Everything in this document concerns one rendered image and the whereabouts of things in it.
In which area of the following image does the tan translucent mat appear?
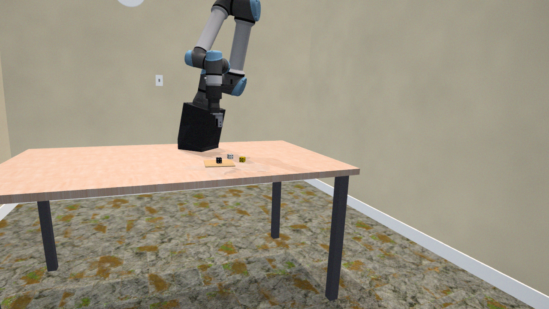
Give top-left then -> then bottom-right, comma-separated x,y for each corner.
204,160 -> 235,167

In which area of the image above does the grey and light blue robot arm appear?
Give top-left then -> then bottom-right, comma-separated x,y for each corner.
184,0 -> 261,109

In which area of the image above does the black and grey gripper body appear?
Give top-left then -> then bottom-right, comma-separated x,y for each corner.
205,75 -> 234,113

